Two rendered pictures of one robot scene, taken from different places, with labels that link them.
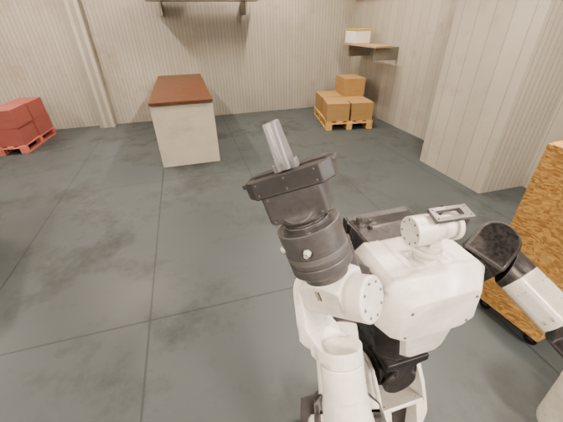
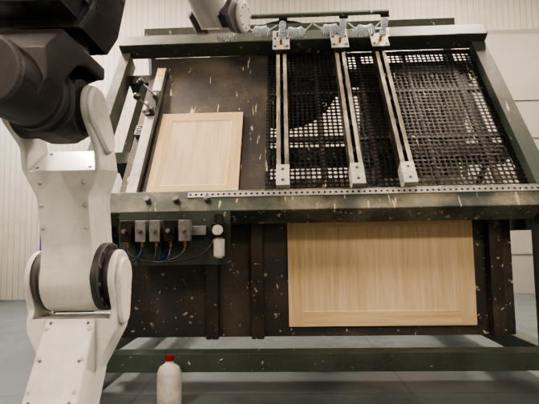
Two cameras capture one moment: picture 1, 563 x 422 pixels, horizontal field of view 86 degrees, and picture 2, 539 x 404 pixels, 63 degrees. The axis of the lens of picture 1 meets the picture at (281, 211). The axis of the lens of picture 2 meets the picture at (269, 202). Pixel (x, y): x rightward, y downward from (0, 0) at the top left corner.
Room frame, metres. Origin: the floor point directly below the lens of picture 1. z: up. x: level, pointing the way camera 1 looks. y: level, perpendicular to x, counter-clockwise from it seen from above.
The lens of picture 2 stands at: (1.22, 0.33, 0.68)
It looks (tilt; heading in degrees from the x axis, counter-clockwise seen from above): 5 degrees up; 197
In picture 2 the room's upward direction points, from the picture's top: 1 degrees counter-clockwise
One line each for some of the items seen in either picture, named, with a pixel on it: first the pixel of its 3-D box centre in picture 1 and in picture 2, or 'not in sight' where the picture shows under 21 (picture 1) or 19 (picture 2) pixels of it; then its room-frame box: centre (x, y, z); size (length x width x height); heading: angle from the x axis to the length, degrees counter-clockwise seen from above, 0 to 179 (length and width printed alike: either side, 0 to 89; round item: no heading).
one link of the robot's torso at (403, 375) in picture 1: (376, 335); (37, 82); (0.61, -0.30, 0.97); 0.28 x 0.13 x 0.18; 16
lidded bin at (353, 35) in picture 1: (358, 35); not in sight; (7.10, -1.61, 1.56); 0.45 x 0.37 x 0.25; 16
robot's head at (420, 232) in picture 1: (430, 233); not in sight; (0.52, -0.32, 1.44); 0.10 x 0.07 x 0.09; 102
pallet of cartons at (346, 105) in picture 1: (342, 100); not in sight; (6.59, -1.31, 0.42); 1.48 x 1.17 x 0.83; 16
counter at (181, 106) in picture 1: (185, 113); not in sight; (5.52, 1.68, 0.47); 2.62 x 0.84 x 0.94; 16
